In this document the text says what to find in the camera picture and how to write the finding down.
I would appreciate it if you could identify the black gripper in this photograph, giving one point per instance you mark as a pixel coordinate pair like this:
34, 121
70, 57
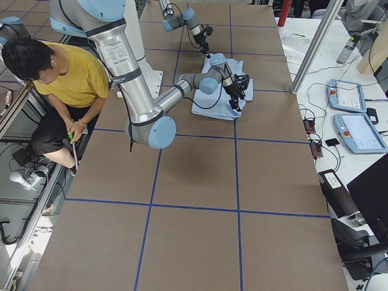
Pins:
231, 90
202, 41

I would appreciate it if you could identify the light blue button shirt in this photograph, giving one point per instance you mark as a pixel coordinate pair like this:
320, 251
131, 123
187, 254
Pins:
216, 105

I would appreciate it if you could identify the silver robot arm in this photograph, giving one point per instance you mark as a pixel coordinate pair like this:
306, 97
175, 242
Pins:
114, 28
174, 18

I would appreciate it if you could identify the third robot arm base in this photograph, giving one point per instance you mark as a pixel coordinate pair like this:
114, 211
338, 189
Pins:
12, 28

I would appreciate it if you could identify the red bottle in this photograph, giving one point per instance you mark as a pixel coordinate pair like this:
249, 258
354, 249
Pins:
284, 12

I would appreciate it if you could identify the small black device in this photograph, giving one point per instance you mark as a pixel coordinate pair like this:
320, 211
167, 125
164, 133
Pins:
332, 142

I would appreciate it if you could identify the upper blue teach pendant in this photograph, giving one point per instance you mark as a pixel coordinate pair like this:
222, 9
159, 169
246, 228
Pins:
346, 96

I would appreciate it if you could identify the blue teach pendant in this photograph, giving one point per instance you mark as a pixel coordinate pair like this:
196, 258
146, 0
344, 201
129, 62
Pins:
346, 96
358, 133

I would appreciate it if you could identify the clear water bottle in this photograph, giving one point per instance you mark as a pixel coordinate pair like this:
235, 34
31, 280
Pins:
348, 48

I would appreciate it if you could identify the lower blue teach pendant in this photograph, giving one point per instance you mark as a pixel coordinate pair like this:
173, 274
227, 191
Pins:
358, 133

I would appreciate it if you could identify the person in yellow shirt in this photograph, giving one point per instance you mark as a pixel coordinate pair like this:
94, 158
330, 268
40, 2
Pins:
75, 83

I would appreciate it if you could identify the black monitor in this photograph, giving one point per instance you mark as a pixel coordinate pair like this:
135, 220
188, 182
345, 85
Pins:
369, 193

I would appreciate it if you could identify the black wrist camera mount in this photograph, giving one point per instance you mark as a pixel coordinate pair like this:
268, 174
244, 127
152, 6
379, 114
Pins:
207, 30
242, 83

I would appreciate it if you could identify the white camera pole base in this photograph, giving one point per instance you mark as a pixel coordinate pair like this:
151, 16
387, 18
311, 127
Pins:
133, 35

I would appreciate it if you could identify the aluminium frame post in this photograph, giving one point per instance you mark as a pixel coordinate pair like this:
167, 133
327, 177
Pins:
318, 38

